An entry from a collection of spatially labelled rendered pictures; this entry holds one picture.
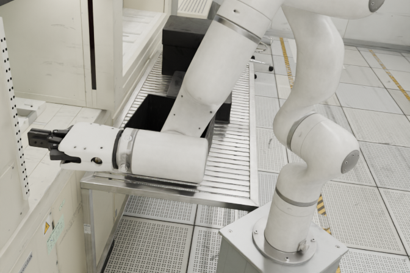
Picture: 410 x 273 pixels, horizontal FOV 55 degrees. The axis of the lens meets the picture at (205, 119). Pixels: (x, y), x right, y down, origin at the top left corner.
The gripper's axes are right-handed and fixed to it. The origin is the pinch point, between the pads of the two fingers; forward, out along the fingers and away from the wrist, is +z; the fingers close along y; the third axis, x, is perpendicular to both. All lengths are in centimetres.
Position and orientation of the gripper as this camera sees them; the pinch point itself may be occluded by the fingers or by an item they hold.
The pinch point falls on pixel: (39, 138)
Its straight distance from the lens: 80.8
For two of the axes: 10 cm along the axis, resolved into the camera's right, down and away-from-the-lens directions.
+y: 0.9, -4.9, 8.7
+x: 1.0, -8.6, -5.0
